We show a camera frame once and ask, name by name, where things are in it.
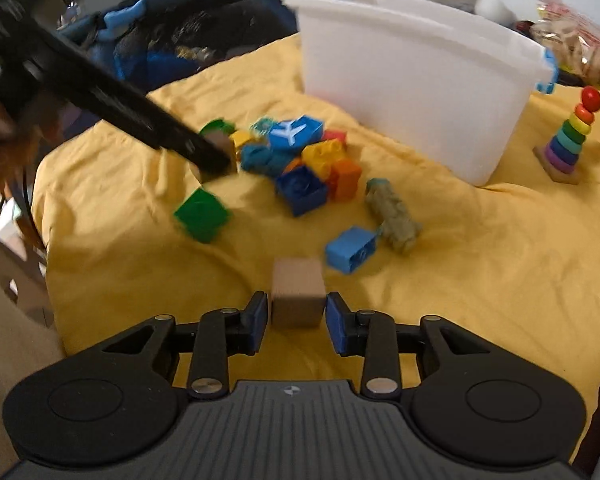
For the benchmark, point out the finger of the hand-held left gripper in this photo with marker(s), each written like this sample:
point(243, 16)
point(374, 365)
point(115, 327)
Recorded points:
point(145, 120)

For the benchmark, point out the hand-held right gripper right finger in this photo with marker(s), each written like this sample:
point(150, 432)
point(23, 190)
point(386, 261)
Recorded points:
point(336, 327)

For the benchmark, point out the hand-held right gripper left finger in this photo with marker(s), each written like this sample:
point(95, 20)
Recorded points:
point(260, 322)

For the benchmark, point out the tan wooden cube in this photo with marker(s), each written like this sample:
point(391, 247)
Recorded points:
point(297, 292)
point(223, 142)

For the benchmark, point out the white plastic storage bin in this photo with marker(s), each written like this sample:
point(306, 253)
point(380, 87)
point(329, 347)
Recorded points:
point(420, 90)

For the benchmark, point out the person's left hand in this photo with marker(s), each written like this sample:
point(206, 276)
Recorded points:
point(0, 155)

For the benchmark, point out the green building brick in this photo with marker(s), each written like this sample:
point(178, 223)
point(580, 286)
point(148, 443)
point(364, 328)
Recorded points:
point(219, 126)

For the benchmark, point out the light blue building block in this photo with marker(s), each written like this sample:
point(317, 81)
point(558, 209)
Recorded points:
point(349, 250)

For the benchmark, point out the dark blue mesh bag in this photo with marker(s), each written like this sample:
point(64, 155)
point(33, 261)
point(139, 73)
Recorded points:
point(190, 35)

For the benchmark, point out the large green building block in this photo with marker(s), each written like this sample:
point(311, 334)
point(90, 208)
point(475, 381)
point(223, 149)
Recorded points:
point(202, 215)

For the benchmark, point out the olive green textured toy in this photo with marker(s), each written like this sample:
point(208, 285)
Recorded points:
point(392, 217)

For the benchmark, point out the teal blue block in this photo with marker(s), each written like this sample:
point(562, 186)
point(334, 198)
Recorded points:
point(262, 159)

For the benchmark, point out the dark blue building block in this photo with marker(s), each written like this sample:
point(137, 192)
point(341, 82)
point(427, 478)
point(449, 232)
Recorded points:
point(300, 190)

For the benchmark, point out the orange building block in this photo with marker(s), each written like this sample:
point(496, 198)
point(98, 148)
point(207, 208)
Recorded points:
point(346, 177)

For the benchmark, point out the blue airplane print block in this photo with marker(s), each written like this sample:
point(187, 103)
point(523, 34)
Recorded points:
point(295, 132)

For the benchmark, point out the yellow blanket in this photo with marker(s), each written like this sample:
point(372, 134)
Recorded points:
point(480, 270)

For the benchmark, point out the pale wooden chair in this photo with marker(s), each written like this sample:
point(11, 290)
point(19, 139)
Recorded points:
point(20, 280)

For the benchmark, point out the dark red toy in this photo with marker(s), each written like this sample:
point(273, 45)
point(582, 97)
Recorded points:
point(524, 25)

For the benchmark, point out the clear bag of wooden pieces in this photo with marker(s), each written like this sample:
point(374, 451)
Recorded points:
point(580, 45)

